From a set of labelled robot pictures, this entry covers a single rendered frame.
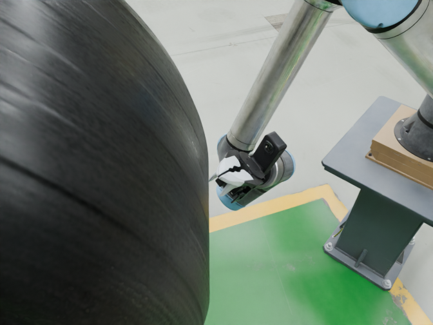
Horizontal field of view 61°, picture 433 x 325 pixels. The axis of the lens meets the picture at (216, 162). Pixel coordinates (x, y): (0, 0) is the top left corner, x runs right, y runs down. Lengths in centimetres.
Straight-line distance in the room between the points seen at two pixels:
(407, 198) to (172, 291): 108
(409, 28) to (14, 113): 68
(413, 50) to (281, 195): 127
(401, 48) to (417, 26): 5
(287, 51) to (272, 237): 109
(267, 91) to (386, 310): 113
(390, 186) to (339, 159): 18
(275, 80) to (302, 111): 157
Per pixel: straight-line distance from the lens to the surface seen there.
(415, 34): 78
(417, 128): 131
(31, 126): 19
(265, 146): 75
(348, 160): 132
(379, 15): 71
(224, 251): 172
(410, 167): 131
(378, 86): 286
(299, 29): 86
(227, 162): 69
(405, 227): 151
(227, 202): 98
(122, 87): 26
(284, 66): 89
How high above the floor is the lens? 149
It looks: 46 degrees down
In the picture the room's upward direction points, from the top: straight up
